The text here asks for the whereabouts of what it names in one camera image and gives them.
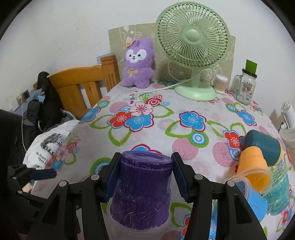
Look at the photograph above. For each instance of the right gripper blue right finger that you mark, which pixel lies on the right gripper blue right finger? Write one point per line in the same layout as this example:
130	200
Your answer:
183	177

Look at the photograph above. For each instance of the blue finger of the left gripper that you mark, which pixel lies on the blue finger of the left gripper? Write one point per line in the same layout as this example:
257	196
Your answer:
42	174

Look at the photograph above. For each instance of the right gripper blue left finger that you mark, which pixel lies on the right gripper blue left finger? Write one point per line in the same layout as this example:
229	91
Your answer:
112	175

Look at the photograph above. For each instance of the purple plastic cup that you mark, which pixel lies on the purple plastic cup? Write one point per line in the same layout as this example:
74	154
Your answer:
142	195

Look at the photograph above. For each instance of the orange cup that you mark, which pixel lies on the orange cup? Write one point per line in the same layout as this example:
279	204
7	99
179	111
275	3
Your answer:
253	166

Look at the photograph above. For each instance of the blue cup in clear cup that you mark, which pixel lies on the blue cup in clear cup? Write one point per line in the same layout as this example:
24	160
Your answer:
258	203

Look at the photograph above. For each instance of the dark teal cup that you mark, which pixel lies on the dark teal cup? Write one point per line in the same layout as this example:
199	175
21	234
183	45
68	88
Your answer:
270	147

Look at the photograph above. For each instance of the teal clear patterned cup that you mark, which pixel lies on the teal clear patterned cup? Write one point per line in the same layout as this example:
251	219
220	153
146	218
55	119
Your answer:
278	196

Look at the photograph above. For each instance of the white printed t-shirt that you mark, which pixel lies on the white printed t-shirt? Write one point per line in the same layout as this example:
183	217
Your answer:
45	145

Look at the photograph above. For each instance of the black clothing pile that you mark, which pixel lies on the black clothing pile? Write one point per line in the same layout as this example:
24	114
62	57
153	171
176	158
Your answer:
18	131

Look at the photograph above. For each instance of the floral tablecloth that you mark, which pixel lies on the floral tablecloth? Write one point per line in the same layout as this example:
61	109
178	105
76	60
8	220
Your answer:
207	135

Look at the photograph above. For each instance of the orange wooden chair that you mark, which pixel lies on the orange wooden chair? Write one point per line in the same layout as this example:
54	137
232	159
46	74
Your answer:
79	88

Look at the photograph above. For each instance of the cotton swab container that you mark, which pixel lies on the cotton swab container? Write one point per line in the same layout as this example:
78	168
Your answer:
220	83

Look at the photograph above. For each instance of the purple plush toy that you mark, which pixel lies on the purple plush toy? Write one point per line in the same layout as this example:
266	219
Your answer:
138	61

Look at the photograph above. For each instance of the glass mug jar green lid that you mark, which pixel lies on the glass mug jar green lid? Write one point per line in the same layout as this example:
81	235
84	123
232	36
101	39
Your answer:
244	84

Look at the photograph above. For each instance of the green desk fan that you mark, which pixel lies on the green desk fan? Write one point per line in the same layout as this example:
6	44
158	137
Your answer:
193	36

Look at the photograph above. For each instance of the wall power socket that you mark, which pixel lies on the wall power socket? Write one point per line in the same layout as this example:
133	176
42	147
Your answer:
23	97

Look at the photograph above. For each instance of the beige patterned wall mat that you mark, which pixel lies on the beige patterned wall mat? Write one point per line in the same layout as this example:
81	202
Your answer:
164	69

